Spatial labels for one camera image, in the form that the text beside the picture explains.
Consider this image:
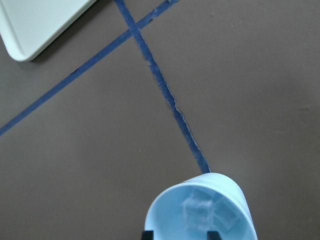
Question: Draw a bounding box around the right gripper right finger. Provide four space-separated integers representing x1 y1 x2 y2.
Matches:
207 231 222 240

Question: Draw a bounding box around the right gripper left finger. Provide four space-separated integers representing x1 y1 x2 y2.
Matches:
141 230 153 240

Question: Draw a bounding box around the clear ice cube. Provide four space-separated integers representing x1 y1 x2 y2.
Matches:
181 187 214 232
213 197 240 231

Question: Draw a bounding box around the light blue plastic cup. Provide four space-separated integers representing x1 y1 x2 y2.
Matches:
144 172 258 240

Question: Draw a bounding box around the cream bear tray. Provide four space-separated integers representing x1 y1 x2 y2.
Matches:
0 0 95 62

